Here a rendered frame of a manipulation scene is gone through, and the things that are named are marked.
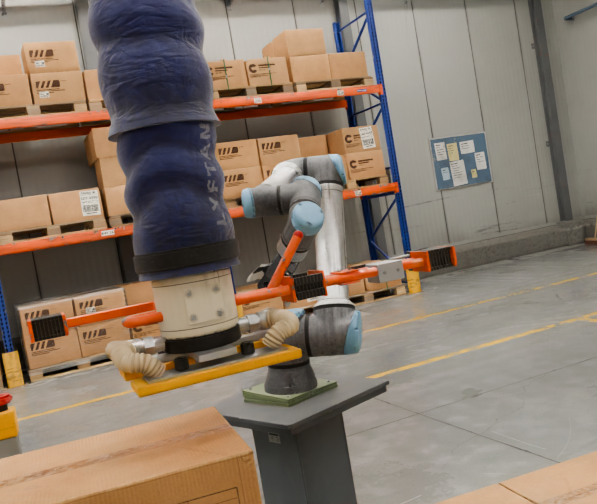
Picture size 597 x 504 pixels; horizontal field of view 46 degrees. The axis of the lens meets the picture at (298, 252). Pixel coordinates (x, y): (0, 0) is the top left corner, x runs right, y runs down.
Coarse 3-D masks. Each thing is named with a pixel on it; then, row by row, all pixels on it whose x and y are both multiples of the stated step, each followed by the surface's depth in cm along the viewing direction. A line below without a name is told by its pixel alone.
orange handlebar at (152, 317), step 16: (336, 272) 162; (352, 272) 161; (368, 272) 162; (272, 288) 154; (288, 288) 155; (144, 304) 171; (240, 304) 151; (80, 320) 165; (96, 320) 167; (128, 320) 143; (144, 320) 143; (160, 320) 145
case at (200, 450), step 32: (192, 416) 165; (64, 448) 156; (96, 448) 152; (128, 448) 148; (160, 448) 144; (192, 448) 140; (224, 448) 137; (0, 480) 141; (32, 480) 137; (64, 480) 134; (96, 480) 131; (128, 480) 128; (160, 480) 128; (192, 480) 130; (224, 480) 132; (256, 480) 134
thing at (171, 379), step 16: (256, 352) 144; (272, 352) 143; (288, 352) 142; (176, 368) 138; (192, 368) 139; (208, 368) 138; (224, 368) 137; (240, 368) 139; (256, 368) 140; (144, 384) 134; (160, 384) 133; (176, 384) 134; (192, 384) 135
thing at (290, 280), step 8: (304, 272) 164; (312, 272) 161; (320, 272) 157; (288, 280) 155; (296, 280) 153; (304, 280) 154; (312, 280) 155; (320, 280) 156; (296, 288) 154; (304, 288) 155; (312, 288) 156; (320, 288) 156; (288, 296) 157; (296, 296) 154; (304, 296) 154; (312, 296) 155
